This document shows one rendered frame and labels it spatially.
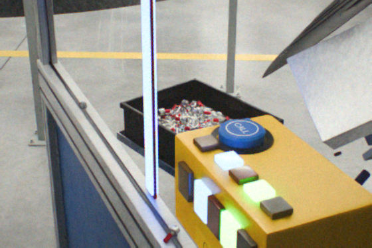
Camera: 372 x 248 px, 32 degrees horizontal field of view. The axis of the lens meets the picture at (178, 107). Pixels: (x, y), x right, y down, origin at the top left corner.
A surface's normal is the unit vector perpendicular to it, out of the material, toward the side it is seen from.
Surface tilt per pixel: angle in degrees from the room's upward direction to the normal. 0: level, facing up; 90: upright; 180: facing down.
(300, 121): 0
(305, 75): 55
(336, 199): 0
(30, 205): 0
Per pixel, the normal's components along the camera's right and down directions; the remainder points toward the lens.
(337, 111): -0.42, -0.21
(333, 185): 0.00, -0.90
